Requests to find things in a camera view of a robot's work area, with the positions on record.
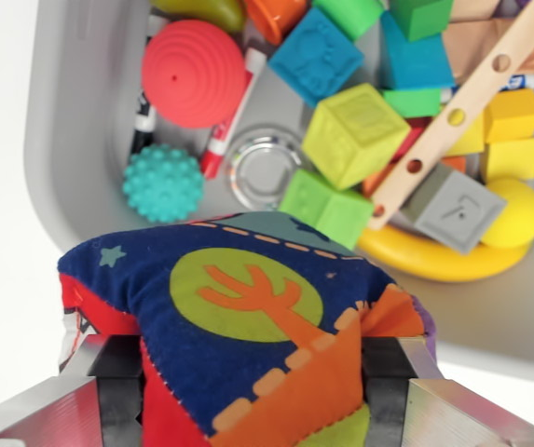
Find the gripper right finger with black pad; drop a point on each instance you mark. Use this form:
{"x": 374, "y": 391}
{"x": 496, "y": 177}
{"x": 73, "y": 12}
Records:
{"x": 439, "y": 414}

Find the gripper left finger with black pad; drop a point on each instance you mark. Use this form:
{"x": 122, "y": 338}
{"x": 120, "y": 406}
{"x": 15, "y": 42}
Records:
{"x": 61, "y": 410}

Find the colourful fabric soft cube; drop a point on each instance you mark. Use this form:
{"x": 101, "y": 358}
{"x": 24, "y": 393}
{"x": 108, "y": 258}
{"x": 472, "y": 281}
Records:
{"x": 248, "y": 316}

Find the grey plastic bin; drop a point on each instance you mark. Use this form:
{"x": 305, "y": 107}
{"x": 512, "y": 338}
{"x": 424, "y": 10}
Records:
{"x": 75, "y": 116}

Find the grey embossed soft cube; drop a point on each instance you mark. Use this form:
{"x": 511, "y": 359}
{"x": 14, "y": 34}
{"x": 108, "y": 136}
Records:
{"x": 457, "y": 209}

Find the yellow plastic dome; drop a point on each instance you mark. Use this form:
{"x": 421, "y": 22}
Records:
{"x": 518, "y": 214}

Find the light green embossed soft cube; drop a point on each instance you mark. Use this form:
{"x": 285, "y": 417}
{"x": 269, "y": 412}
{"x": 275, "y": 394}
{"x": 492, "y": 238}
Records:
{"x": 327, "y": 207}

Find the orange block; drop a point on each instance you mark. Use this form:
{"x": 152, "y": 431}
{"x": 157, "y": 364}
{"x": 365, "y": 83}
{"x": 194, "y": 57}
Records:
{"x": 376, "y": 179}

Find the teal bumpy rubber ball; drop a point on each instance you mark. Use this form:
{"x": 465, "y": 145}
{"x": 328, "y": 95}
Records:
{"x": 163, "y": 184}

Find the yellow foam block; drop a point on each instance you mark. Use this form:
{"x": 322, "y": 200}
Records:
{"x": 511, "y": 158}
{"x": 471, "y": 137}

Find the wooden bar with holes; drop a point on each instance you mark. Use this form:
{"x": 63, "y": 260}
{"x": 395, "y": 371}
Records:
{"x": 434, "y": 139}

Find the red block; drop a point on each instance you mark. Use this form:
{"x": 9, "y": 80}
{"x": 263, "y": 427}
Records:
{"x": 408, "y": 137}

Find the yellow-green embossed soft cube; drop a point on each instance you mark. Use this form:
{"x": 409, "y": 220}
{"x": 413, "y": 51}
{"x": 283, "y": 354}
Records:
{"x": 355, "y": 135}

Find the black dry erase marker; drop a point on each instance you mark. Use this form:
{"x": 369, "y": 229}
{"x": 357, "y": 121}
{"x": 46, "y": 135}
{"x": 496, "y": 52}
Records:
{"x": 143, "y": 121}

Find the yellow foam cube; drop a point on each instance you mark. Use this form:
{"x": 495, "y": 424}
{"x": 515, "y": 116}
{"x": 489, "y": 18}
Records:
{"x": 513, "y": 114}

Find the green foam block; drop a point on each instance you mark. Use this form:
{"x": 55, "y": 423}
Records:
{"x": 413, "y": 102}

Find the red dry erase marker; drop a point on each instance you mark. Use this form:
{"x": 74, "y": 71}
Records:
{"x": 222, "y": 139}

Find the blue marker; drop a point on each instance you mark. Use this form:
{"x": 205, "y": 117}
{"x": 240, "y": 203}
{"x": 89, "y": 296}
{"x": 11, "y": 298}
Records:
{"x": 532, "y": 81}

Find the teal foam block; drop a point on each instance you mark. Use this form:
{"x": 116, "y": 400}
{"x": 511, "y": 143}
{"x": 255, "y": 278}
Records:
{"x": 415, "y": 63}

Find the red ribbed rubber ball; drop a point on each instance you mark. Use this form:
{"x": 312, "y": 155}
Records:
{"x": 192, "y": 74}

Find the large tan wooden block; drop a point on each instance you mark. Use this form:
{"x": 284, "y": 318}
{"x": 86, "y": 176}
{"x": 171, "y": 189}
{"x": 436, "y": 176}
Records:
{"x": 471, "y": 46}

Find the teal embossed soft cube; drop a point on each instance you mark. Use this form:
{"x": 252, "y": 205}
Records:
{"x": 315, "y": 58}

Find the green wooden block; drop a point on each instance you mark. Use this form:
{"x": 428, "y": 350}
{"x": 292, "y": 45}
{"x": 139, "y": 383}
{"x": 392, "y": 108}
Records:
{"x": 422, "y": 16}

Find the green plastic cylinder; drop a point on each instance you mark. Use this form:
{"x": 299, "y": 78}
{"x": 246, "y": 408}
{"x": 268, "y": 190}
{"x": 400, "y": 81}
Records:
{"x": 348, "y": 16}

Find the olive green toy pear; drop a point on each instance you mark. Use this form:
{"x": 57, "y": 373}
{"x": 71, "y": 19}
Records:
{"x": 201, "y": 11}

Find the orange plastic toy cup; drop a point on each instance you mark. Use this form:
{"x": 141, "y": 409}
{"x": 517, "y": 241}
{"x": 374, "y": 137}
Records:
{"x": 273, "y": 16}

